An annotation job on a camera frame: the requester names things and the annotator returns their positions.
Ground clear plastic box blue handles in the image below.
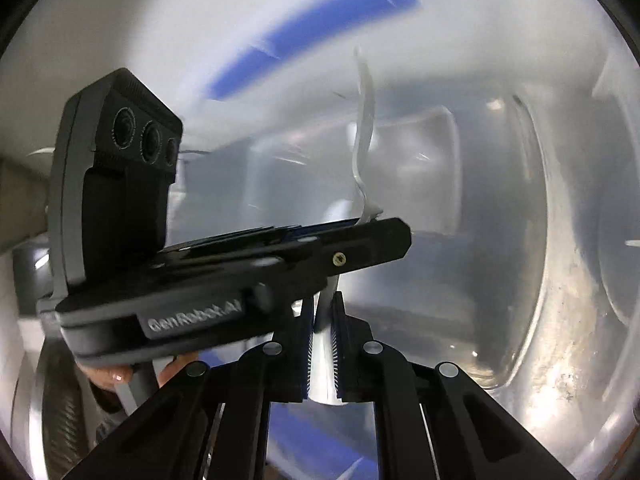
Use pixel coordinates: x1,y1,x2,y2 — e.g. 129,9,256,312
10,0,640,480

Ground person's left hand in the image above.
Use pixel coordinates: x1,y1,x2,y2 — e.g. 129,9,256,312
77,352,201,392

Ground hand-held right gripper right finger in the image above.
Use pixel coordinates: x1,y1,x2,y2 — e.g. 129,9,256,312
330,291,568,480

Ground white rice paddle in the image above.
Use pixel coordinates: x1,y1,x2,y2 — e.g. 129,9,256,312
307,44,386,407

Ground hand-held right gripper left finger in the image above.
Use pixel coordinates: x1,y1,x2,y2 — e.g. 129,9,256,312
62,294,316,480

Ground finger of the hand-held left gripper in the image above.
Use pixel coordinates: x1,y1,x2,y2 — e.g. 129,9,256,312
150,217,413,311
165,219,362,257

